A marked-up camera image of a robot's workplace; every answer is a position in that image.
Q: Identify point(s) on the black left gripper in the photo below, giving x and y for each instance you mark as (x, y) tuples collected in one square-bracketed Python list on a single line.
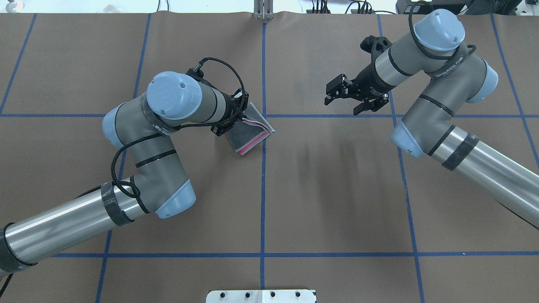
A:
[(230, 109)]

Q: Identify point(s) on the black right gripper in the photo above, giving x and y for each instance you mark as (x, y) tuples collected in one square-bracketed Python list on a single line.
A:
[(367, 81)]

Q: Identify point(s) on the pink towel white edge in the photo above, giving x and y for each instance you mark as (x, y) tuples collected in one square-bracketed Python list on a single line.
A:
[(249, 131)]

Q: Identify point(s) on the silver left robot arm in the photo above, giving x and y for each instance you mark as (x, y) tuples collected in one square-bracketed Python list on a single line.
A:
[(146, 174)]

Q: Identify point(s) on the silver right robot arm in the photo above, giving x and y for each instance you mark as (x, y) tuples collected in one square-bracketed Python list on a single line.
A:
[(435, 45)]

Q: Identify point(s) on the aluminium frame post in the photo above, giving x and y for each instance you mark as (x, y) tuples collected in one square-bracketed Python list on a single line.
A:
[(263, 10)]

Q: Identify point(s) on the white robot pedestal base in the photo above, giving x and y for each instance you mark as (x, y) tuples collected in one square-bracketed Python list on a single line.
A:
[(262, 296)]

